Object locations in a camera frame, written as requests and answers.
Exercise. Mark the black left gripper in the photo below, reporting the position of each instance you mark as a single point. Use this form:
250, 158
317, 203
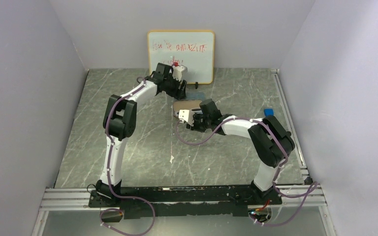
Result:
180, 94

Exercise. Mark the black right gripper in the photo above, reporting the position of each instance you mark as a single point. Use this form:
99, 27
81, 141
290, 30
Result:
196, 115

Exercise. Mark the plaid glasses case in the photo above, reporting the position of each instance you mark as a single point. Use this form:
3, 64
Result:
187, 105

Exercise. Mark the blue glasses case green lining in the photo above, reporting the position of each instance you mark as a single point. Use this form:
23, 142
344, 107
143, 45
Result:
195, 96

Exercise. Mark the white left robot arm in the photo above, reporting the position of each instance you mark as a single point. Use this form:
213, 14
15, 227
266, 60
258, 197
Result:
120, 120

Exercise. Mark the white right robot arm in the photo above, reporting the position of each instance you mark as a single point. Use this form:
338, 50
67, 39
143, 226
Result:
273, 144

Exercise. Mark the yellow framed whiteboard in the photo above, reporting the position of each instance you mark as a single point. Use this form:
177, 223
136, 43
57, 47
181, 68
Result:
191, 48

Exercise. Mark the small blue box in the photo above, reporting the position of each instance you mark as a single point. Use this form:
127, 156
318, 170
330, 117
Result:
268, 112

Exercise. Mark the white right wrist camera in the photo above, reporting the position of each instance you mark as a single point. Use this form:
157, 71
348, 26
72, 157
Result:
186, 116

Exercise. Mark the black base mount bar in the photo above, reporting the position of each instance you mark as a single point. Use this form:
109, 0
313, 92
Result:
236, 200

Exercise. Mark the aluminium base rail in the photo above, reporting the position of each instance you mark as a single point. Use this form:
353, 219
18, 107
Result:
65, 212

